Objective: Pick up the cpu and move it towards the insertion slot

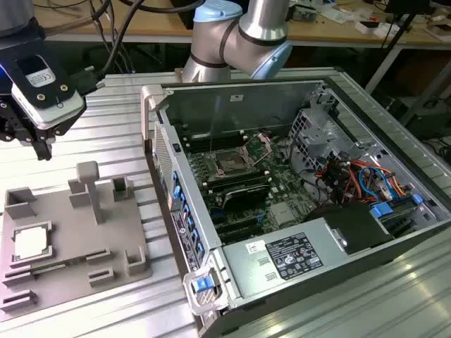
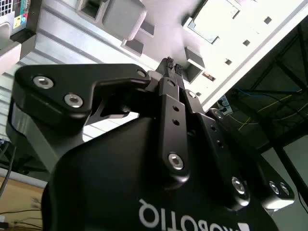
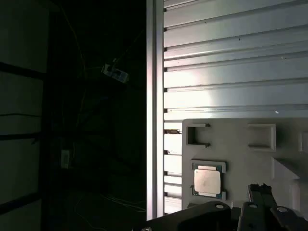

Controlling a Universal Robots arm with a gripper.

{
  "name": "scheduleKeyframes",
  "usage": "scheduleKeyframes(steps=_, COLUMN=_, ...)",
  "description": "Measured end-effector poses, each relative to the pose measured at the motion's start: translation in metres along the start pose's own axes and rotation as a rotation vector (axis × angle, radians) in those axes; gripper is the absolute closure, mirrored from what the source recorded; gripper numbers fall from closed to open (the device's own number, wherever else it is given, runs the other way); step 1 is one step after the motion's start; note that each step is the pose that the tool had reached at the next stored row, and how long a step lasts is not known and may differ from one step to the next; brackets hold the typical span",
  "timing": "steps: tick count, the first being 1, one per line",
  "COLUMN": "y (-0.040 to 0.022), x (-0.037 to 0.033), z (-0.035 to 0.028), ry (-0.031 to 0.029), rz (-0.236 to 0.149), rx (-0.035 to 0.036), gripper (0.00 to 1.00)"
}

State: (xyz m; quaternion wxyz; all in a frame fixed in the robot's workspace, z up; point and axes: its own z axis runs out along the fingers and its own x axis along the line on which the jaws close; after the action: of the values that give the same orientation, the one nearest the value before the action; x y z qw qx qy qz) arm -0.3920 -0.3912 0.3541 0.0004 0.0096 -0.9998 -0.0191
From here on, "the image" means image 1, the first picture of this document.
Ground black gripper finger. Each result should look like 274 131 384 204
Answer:
32 134 54 162

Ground silver square CPU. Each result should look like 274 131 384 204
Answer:
13 227 50 258

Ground black RAM slot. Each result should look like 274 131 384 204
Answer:
202 168 271 186
207 175 272 194
185 137 246 152
181 130 244 142

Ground CPU socket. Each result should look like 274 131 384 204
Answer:
213 149 249 177

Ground black expansion slot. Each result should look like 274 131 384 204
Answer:
213 215 260 230
216 225 264 244

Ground grey plastic parts rack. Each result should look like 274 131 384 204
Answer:
0 161 153 314

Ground thin metal locking lever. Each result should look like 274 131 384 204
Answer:
209 93 223 158

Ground black graphics card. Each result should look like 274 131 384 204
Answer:
221 184 271 212

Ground silver power supply unit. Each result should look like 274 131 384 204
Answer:
221 216 348 299

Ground green motherboard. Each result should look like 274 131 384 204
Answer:
175 119 339 246

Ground open grey PC case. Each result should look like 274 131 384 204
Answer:
140 75 451 338

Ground silver chipset heatsink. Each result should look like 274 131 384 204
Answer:
271 203 297 226

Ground perforated metal drive cage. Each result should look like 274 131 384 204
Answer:
288 87 357 173

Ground black plastic air shroud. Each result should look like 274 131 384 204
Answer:
304 202 395 256

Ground small white box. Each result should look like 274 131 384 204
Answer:
354 20 382 35

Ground blue disk carrier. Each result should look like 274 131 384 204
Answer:
369 196 427 237

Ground black tripod stand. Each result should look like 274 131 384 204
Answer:
380 0 427 49

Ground black equipment box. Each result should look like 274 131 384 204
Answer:
404 98 451 142

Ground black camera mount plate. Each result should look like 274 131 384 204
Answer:
0 37 71 110

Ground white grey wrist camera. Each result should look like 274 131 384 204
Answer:
10 52 87 130

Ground black camera cable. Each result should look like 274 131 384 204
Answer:
70 0 149 96

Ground metal socket cover frame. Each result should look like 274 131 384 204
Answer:
241 132 274 166

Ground black wire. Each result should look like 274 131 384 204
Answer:
288 137 335 206

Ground red wire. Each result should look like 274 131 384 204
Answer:
315 160 353 181

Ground blue wire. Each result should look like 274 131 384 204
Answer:
359 164 393 201

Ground orange wire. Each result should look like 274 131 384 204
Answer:
347 160 408 198

